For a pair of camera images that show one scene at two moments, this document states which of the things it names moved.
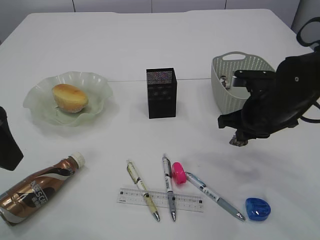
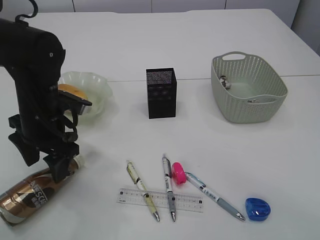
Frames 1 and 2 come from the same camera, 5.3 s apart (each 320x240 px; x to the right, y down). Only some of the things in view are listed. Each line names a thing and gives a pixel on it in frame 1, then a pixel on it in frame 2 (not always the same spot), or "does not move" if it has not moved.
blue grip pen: x=202 y=187 does not move
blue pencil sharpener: x=257 y=210 does not move
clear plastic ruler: x=183 y=202 does not move
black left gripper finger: x=10 y=152 to x=30 y=153
